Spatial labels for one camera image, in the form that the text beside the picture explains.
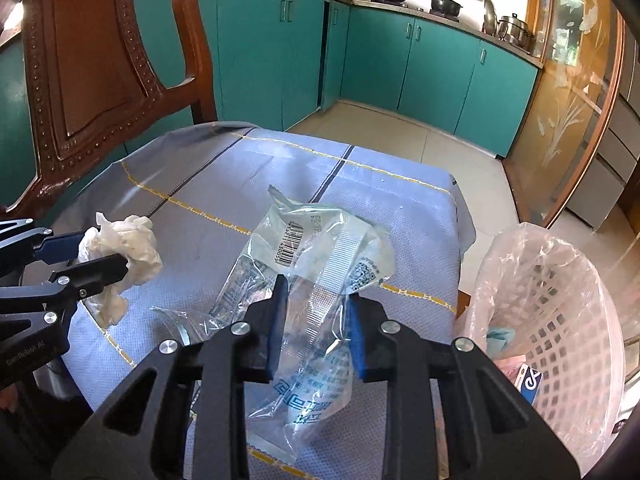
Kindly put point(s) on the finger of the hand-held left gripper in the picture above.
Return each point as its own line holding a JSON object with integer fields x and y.
{"x": 60, "y": 247}
{"x": 95, "y": 275}

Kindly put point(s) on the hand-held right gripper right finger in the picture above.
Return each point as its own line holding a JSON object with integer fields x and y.
{"x": 357, "y": 340}

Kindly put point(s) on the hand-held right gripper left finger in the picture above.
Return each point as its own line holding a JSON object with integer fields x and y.
{"x": 277, "y": 325}

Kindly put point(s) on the white tissue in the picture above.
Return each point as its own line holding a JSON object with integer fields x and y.
{"x": 135, "y": 245}

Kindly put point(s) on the clear printed plastic bag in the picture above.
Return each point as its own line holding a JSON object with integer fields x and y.
{"x": 320, "y": 240}

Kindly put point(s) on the light blue face mask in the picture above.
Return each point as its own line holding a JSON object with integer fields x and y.
{"x": 504, "y": 341}

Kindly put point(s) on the pink plastic bag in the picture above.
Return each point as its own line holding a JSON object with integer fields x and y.
{"x": 511, "y": 369}

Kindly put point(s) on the translucent bin liner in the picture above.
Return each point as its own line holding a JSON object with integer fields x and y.
{"x": 505, "y": 260}

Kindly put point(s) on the blue and white carton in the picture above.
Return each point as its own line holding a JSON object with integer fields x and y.
{"x": 531, "y": 384}

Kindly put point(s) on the white lattice wastebasket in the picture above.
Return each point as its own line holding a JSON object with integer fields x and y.
{"x": 560, "y": 320}

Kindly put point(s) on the clear plastic wrapper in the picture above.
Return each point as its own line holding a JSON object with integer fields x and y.
{"x": 175, "y": 322}

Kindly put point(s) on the blue tablecloth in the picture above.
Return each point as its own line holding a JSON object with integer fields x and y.
{"x": 200, "y": 200}

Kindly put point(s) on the carved wooden chair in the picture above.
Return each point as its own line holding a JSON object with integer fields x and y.
{"x": 100, "y": 60}

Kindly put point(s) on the teal kitchen cabinet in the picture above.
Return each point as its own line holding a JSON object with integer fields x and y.
{"x": 250, "y": 50}
{"x": 440, "y": 75}

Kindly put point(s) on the etched glass sliding door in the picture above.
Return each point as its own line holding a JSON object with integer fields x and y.
{"x": 565, "y": 100}

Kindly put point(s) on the gas stove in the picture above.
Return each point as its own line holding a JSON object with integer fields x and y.
{"x": 415, "y": 7}

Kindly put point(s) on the black cooking pot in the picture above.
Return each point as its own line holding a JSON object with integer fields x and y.
{"x": 445, "y": 6}

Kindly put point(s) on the steel stock pot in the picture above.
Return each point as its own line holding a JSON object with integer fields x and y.
{"x": 515, "y": 32}

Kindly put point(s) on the steel pot lid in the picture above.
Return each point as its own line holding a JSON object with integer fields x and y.
{"x": 489, "y": 16}

